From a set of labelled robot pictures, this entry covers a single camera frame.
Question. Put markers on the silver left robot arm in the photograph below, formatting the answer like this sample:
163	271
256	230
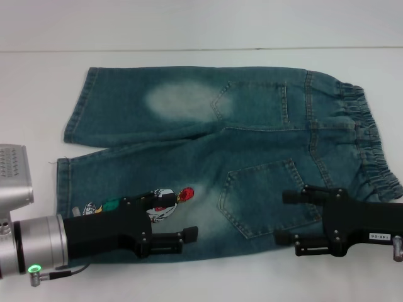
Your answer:
41	242

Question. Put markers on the silver vented wrist camera box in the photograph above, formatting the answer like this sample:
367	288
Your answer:
15	179

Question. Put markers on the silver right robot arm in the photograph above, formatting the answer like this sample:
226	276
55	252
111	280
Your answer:
398	248

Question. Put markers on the blue denim shorts with patch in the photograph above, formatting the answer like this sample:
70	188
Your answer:
252	141

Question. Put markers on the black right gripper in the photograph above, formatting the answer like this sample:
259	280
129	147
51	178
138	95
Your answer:
355	223

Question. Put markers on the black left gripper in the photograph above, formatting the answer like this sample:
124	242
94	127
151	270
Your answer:
104	223

